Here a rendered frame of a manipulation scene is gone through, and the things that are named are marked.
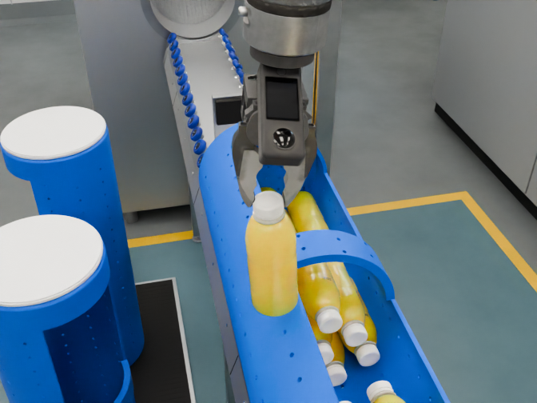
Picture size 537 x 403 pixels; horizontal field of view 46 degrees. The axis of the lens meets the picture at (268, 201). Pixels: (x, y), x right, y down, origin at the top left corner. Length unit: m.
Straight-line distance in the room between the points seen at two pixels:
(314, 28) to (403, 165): 2.91
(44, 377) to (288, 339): 0.67
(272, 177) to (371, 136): 2.36
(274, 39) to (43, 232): 0.90
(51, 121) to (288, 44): 1.28
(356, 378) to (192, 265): 1.75
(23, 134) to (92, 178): 0.22
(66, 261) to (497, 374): 1.71
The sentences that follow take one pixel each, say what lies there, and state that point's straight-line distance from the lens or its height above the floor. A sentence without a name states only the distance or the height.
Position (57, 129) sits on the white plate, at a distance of 1.81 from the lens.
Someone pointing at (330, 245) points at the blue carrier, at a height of 1.23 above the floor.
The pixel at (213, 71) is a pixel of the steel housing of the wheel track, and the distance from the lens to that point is 2.32.
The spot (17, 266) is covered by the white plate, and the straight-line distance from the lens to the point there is 1.37.
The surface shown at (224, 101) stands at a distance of 1.78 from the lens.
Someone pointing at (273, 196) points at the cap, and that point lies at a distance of 0.79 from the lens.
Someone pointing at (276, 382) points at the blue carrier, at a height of 1.18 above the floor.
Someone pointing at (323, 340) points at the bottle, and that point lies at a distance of 1.08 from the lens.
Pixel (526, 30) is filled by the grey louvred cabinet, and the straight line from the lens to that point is 3.22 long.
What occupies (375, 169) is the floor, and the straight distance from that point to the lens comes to 3.48.
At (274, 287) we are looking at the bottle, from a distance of 0.84.
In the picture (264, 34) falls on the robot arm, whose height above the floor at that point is 1.65.
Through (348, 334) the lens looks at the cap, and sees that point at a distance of 1.06.
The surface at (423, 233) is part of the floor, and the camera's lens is 3.07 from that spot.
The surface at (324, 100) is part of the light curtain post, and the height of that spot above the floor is 0.97.
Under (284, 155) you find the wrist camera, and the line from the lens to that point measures 0.64.
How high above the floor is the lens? 1.89
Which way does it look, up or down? 36 degrees down
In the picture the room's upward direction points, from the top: straight up
